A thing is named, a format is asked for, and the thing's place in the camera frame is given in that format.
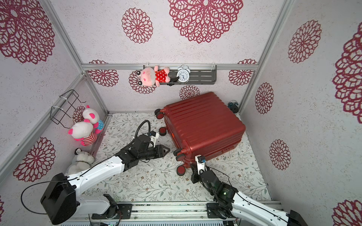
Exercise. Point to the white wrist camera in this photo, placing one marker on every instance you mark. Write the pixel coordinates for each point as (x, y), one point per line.
(153, 137)
(201, 164)

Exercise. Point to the pink pig plush toy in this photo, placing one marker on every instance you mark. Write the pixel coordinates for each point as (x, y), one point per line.
(153, 76)

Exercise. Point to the aluminium frame left rail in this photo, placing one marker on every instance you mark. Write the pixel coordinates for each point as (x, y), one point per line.
(20, 151)

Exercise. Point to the grey metal wall shelf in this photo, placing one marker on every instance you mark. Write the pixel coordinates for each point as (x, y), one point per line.
(197, 77)

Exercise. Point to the white fluffy dog plush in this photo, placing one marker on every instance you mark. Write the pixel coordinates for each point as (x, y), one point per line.
(81, 161)

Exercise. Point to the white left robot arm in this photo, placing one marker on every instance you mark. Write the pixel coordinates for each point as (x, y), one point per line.
(63, 197)

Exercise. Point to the red hard-shell suitcase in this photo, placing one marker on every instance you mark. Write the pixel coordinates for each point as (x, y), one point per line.
(201, 125)

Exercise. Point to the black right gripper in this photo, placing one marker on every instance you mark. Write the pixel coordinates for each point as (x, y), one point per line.
(196, 175)

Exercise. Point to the black wire wall basket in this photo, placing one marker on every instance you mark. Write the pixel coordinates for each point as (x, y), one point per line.
(69, 111)

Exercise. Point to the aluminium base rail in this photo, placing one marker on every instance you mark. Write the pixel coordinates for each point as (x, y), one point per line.
(171, 214)

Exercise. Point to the aluminium frame rail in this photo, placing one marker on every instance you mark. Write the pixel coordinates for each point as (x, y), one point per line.
(175, 66)
(20, 151)

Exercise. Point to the aluminium frame back rail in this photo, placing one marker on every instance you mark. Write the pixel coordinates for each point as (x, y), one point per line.
(175, 66)

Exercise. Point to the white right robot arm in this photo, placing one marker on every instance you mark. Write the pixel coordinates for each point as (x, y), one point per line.
(231, 203)

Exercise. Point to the white twin-bell alarm clock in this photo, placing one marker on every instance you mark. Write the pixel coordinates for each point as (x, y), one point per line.
(183, 74)

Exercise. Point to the small teal round device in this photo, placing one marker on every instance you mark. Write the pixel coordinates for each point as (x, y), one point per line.
(233, 106)

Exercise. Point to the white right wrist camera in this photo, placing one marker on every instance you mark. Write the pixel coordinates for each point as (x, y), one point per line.
(201, 164)

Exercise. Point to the white plush red striped shirt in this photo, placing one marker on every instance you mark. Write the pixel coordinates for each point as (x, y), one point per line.
(83, 132)

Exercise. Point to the white plush blue dotted shirt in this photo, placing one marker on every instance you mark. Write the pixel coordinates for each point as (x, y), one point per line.
(93, 117)

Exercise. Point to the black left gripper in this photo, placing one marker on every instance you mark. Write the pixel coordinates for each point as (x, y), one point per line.
(160, 149)

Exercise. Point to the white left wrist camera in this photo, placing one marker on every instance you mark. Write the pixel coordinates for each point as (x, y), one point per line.
(153, 137)

